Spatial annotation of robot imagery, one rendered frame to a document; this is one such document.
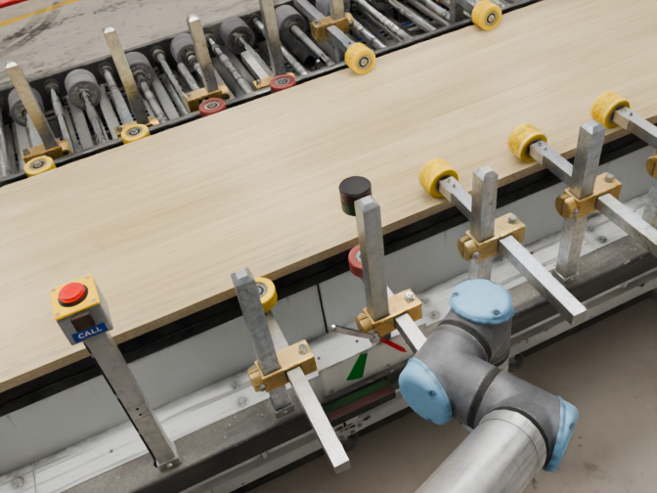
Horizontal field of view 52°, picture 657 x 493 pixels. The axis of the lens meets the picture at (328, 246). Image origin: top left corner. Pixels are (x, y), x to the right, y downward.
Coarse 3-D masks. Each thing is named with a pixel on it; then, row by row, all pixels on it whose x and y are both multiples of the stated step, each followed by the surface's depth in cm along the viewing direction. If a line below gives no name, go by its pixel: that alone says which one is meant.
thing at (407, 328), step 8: (400, 320) 139; (408, 320) 138; (400, 328) 138; (408, 328) 137; (416, 328) 137; (408, 336) 135; (416, 336) 135; (424, 336) 135; (408, 344) 137; (416, 344) 134
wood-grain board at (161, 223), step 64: (576, 0) 220; (640, 0) 215; (384, 64) 206; (448, 64) 201; (512, 64) 197; (576, 64) 193; (640, 64) 189; (192, 128) 193; (256, 128) 189; (320, 128) 185; (384, 128) 181; (448, 128) 178; (512, 128) 174; (576, 128) 171; (0, 192) 181; (64, 192) 178; (128, 192) 174; (192, 192) 171; (256, 192) 168; (320, 192) 165; (384, 192) 162; (0, 256) 162; (64, 256) 159; (128, 256) 157; (192, 256) 154; (256, 256) 151; (320, 256) 151; (0, 320) 147; (128, 320) 142; (0, 384) 135
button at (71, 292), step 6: (66, 288) 104; (72, 288) 104; (78, 288) 103; (84, 288) 104; (60, 294) 103; (66, 294) 103; (72, 294) 102; (78, 294) 103; (66, 300) 102; (72, 300) 102
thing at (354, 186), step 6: (348, 180) 123; (354, 180) 122; (360, 180) 122; (366, 180) 122; (342, 186) 122; (348, 186) 121; (354, 186) 121; (360, 186) 121; (366, 186) 121; (342, 192) 121; (348, 192) 120; (354, 192) 120; (360, 192) 120; (366, 192) 120; (354, 216) 123
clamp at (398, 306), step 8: (392, 296) 142; (400, 296) 142; (392, 304) 141; (400, 304) 140; (408, 304) 140; (416, 304) 140; (368, 312) 140; (392, 312) 139; (400, 312) 139; (408, 312) 140; (416, 312) 141; (360, 320) 139; (368, 320) 138; (376, 320) 138; (384, 320) 138; (392, 320) 139; (416, 320) 143; (360, 328) 141; (368, 328) 138; (376, 328) 139; (384, 328) 140; (392, 328) 141
